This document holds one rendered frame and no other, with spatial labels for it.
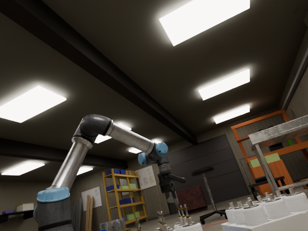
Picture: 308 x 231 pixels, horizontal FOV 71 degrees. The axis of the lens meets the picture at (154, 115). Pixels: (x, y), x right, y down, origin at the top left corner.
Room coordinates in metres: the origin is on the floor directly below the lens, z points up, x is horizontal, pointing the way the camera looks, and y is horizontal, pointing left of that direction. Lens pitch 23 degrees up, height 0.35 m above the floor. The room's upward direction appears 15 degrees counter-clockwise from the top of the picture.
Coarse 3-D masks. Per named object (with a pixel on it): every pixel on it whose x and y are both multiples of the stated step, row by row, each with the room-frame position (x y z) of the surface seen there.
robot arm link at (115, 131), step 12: (84, 120) 0.97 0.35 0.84; (96, 120) 0.97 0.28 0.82; (108, 120) 0.99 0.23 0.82; (84, 132) 1.01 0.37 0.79; (96, 132) 1.00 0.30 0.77; (108, 132) 1.01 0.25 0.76; (120, 132) 1.03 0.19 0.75; (132, 132) 1.08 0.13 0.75; (132, 144) 1.09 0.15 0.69; (144, 144) 1.11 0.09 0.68; (156, 144) 1.15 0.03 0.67; (156, 156) 1.18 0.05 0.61
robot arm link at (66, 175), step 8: (80, 128) 1.01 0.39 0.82; (80, 136) 1.02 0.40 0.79; (88, 136) 1.03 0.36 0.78; (96, 136) 1.07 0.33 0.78; (72, 144) 1.04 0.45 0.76; (80, 144) 1.03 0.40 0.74; (88, 144) 1.06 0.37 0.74; (72, 152) 1.01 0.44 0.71; (80, 152) 1.03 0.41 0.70; (64, 160) 1.01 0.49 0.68; (72, 160) 1.00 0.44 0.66; (80, 160) 1.03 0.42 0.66; (64, 168) 0.99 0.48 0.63; (72, 168) 1.00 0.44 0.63; (56, 176) 0.98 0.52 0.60; (64, 176) 0.98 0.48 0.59; (72, 176) 1.01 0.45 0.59; (56, 184) 0.96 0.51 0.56; (64, 184) 0.98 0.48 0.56
